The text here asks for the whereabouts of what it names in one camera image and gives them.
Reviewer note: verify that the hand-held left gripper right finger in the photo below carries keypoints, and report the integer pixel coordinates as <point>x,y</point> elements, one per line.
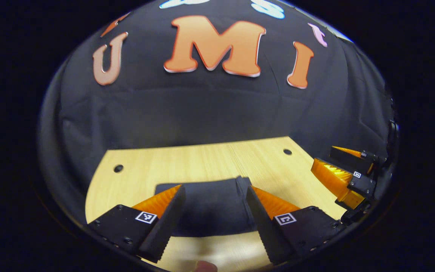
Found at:
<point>264,226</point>

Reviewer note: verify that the black backdrop cloth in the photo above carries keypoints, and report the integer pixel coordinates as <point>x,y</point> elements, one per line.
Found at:
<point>202,109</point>

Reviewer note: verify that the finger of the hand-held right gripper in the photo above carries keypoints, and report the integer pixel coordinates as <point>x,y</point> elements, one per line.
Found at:
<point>338,181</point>
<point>347,156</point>

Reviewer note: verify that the dark grey jeans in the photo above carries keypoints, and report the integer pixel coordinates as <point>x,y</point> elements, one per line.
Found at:
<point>213,207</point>

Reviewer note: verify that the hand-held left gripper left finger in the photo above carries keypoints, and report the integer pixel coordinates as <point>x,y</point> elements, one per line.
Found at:
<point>166,226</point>

